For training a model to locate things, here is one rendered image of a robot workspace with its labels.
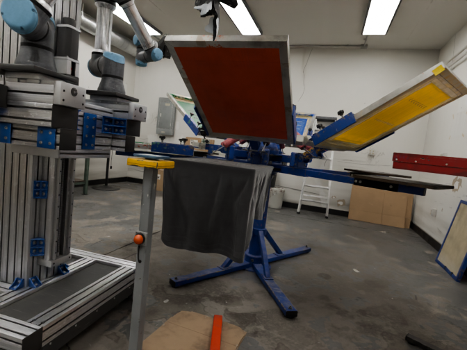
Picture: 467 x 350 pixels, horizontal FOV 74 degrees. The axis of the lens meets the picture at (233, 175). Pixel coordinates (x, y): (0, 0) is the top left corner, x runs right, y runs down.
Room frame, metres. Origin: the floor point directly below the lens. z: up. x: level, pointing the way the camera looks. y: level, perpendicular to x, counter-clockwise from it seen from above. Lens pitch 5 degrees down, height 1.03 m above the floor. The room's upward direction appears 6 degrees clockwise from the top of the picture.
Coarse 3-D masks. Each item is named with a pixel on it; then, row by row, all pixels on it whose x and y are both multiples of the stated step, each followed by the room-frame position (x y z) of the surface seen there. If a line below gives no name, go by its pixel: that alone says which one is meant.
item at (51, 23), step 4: (48, 20) 1.29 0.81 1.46; (52, 20) 1.30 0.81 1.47; (48, 24) 1.26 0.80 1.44; (52, 24) 1.31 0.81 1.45; (48, 28) 1.26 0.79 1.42; (52, 28) 1.31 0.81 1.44; (48, 32) 1.26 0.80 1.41; (52, 32) 1.31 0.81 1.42; (44, 36) 1.25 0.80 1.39; (48, 36) 1.28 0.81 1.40; (52, 36) 1.31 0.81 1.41; (24, 40) 1.25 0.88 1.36; (28, 40) 1.25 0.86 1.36; (32, 40) 1.24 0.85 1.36; (36, 40) 1.25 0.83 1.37; (40, 40) 1.26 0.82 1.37; (44, 40) 1.28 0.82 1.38; (48, 40) 1.29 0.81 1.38; (52, 40) 1.32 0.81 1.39; (44, 44) 1.28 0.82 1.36; (48, 44) 1.29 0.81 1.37; (52, 44) 1.32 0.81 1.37; (52, 48) 1.32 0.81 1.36
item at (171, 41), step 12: (168, 36) 1.51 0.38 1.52; (180, 36) 1.49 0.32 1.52; (192, 36) 1.47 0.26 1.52; (204, 36) 1.45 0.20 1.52; (228, 36) 1.42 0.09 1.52; (240, 36) 1.40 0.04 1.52; (252, 36) 1.39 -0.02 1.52; (264, 36) 1.37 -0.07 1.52; (276, 36) 1.36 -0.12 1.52; (288, 36) 1.35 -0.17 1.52; (168, 48) 1.53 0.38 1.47; (276, 48) 1.37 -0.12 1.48; (288, 48) 1.38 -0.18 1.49; (288, 60) 1.42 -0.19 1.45; (180, 72) 1.66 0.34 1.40; (288, 72) 1.47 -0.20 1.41; (288, 84) 1.54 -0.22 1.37; (192, 96) 1.81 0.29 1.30; (288, 96) 1.61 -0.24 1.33; (288, 108) 1.70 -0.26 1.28; (204, 120) 2.00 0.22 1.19; (288, 120) 1.79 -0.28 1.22; (288, 132) 1.89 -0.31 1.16
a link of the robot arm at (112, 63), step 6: (108, 54) 1.73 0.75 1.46; (114, 54) 1.74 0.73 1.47; (102, 60) 1.76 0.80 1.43; (108, 60) 1.73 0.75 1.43; (114, 60) 1.73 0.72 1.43; (120, 60) 1.76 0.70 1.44; (102, 66) 1.75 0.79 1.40; (108, 66) 1.73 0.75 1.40; (114, 66) 1.74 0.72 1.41; (120, 66) 1.76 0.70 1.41; (102, 72) 1.75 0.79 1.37; (108, 72) 1.73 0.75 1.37; (114, 72) 1.74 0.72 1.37; (120, 72) 1.76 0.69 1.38
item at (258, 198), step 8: (264, 168) 1.52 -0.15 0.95; (272, 168) 1.74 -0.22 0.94; (256, 176) 1.39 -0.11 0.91; (264, 176) 1.57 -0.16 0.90; (256, 184) 1.43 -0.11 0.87; (264, 184) 1.59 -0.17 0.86; (256, 192) 1.46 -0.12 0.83; (264, 192) 1.66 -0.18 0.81; (256, 200) 1.53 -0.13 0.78; (264, 200) 1.70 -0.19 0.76; (256, 208) 1.56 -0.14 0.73; (264, 208) 1.71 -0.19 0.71; (256, 216) 1.57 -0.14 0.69; (248, 224) 1.41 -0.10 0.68; (248, 232) 1.42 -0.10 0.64; (248, 240) 1.43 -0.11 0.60
